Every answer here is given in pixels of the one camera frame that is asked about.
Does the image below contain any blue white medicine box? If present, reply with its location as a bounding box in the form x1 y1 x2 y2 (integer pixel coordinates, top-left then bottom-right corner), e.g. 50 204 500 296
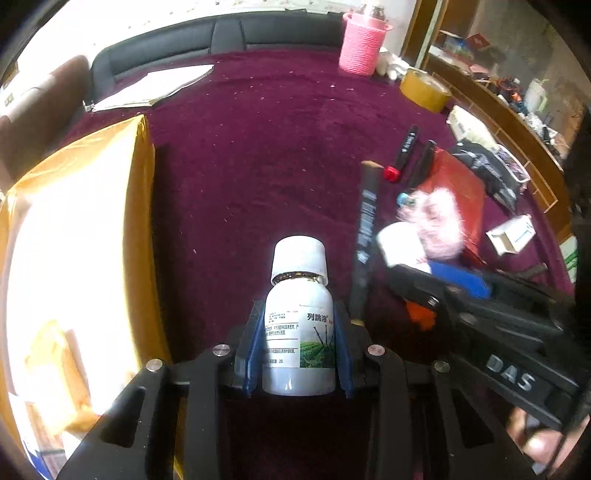
18 434 65 480

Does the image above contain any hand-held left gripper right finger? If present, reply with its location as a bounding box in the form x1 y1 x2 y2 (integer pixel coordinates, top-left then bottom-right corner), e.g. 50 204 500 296
332 301 539 480

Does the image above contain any black marker white tip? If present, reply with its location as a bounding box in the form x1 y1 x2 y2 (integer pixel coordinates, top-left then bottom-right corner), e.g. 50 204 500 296
348 161 382 326

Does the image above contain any clear cartoon print pencil case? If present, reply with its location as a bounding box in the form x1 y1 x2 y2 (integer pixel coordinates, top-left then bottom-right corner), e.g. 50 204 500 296
492 143 532 197

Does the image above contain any black marker red cap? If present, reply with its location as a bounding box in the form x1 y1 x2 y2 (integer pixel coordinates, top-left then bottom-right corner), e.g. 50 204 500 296
382 124 420 183

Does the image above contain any colourful cardboard box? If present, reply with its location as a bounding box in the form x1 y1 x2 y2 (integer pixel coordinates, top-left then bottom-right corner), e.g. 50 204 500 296
436 30 492 63

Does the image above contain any brown chair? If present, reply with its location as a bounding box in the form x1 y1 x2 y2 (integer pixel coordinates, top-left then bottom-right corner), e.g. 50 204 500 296
0 54 90 195

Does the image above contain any bottle in pink knitted sleeve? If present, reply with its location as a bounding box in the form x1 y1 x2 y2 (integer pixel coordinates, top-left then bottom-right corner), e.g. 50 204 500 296
338 2 393 77

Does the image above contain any green white packet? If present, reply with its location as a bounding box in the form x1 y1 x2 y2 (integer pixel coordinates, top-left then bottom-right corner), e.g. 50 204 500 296
561 235 580 287

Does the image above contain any white notebook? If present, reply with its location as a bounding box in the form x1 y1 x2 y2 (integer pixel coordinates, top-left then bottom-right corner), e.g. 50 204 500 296
91 64 215 113

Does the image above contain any yellow tape roll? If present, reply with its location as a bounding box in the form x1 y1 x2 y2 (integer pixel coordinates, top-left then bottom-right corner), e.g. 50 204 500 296
399 68 454 113

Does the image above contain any white green medicine box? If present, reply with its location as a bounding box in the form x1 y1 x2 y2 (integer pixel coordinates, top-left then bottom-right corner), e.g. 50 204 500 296
447 105 497 144

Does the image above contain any black leather sofa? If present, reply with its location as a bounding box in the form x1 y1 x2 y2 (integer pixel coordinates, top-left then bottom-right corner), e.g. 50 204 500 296
90 13 352 95

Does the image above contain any black pouch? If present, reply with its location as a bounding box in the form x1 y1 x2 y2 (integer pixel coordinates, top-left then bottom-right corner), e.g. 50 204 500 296
445 141 520 213

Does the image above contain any yellow taped cardboard box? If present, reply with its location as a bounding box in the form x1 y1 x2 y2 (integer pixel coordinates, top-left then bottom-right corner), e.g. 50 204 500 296
0 114 185 480

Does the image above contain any white jar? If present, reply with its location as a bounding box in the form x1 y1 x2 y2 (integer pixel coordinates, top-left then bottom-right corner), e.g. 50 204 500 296
526 78 550 114

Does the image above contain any person's right hand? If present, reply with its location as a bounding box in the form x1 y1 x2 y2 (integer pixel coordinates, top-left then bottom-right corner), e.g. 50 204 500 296
505 408 571 474

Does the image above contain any white bottle red label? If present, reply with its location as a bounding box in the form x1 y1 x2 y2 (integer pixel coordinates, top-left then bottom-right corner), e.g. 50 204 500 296
376 222 439 330

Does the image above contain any long white blue ointment box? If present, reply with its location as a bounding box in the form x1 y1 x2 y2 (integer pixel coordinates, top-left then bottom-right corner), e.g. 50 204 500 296
485 215 537 256

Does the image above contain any white cloth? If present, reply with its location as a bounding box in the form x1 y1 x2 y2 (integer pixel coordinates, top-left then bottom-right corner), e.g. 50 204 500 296
376 46 409 83

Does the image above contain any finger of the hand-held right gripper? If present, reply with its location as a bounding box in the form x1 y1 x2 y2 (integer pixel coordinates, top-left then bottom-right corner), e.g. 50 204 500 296
427 261 550 301
387 263 462 321

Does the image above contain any white bottle green label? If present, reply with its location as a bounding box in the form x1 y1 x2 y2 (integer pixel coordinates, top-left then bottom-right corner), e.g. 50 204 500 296
262 235 336 397

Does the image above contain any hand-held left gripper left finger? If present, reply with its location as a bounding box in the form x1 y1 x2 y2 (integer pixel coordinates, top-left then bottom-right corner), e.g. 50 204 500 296
55 299 267 480

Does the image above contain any pink fluffy ball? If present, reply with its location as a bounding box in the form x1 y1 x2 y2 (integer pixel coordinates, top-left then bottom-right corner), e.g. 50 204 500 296
399 187 465 259

